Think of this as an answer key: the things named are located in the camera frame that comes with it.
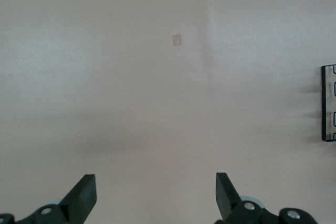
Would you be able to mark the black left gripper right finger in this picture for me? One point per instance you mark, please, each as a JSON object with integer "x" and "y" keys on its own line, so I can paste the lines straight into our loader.
{"x": 236, "y": 213}

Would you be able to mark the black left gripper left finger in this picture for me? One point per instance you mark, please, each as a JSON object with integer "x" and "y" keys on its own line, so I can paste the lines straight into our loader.
{"x": 68, "y": 211}

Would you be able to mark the brown table cover sheet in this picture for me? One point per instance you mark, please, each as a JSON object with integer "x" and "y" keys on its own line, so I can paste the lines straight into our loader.
{"x": 131, "y": 103}

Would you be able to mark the small clear tape square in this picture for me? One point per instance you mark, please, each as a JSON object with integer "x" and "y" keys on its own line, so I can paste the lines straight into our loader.
{"x": 176, "y": 40}

